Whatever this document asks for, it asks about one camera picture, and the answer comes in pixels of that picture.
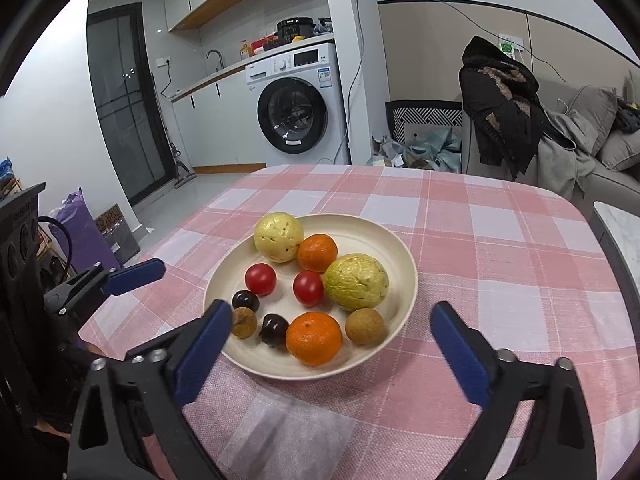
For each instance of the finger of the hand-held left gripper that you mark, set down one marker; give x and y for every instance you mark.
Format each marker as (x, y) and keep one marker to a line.
(150, 347)
(135, 275)

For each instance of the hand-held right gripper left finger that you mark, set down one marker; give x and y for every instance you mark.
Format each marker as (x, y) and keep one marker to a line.
(197, 355)

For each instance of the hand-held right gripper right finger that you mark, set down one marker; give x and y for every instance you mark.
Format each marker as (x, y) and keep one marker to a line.
(460, 360)

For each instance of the brown longan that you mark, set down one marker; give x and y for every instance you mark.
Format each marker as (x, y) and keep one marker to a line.
(245, 323)
(365, 326)

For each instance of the dark purple plum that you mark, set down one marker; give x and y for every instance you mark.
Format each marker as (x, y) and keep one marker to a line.
(245, 301)
(273, 330)

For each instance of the red cherry tomato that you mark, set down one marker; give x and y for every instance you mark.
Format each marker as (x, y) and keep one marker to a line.
(308, 287)
(260, 279)

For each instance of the cream round plate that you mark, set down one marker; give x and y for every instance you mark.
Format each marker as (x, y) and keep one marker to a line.
(295, 305)

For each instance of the orange tangerine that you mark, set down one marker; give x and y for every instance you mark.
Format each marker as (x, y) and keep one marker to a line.
(317, 252)
(314, 338)

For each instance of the pale yellow guava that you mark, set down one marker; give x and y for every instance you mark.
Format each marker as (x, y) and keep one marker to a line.
(278, 237)

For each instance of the brown patterned box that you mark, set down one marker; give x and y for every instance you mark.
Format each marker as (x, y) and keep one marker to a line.
(117, 235)

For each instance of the purple bag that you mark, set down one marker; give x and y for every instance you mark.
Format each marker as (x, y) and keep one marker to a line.
(82, 230)

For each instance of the pink plaid tablecloth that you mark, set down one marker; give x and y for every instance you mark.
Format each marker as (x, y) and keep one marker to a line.
(475, 260)

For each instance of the upright vacuum cleaner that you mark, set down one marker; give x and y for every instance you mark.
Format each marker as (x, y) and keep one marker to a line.
(182, 170)

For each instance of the green-yellow guava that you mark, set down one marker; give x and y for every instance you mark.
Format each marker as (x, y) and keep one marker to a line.
(356, 282)

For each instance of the black framed glass door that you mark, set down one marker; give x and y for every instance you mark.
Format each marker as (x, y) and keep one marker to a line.
(125, 105)

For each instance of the white counter cabinet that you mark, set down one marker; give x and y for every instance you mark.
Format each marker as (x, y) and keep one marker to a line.
(220, 120)

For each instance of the teal plastic bags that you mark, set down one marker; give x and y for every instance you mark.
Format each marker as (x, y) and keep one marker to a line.
(425, 150)

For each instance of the grey blanket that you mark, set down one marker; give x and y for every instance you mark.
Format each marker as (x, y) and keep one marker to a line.
(565, 160)

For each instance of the metal faucet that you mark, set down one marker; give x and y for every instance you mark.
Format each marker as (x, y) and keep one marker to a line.
(215, 60)

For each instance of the grey sofa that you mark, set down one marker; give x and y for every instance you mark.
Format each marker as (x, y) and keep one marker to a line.
(615, 185)

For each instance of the white washing machine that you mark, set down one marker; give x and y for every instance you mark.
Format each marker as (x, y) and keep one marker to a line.
(300, 105)

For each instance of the black patterned chair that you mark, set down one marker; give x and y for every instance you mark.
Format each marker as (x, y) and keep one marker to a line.
(425, 117)

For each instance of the yellow soap bottle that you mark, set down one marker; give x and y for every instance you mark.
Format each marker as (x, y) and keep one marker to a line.
(244, 51)

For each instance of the black jacket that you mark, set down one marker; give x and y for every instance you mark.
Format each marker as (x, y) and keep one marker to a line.
(500, 105)

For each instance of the red box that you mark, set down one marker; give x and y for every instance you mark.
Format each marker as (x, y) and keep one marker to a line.
(262, 46)

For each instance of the grey cushion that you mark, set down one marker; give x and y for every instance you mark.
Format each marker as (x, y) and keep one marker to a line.
(622, 150)
(595, 115)

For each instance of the black rice cooker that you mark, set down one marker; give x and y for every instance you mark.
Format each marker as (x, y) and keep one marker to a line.
(295, 30)

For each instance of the dark clothes pile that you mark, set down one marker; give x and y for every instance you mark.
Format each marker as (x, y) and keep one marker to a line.
(629, 115)

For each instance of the grey plastic bag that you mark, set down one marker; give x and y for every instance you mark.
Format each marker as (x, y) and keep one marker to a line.
(324, 26)

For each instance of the white wall outlet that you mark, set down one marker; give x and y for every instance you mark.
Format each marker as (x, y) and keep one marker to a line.
(510, 46)

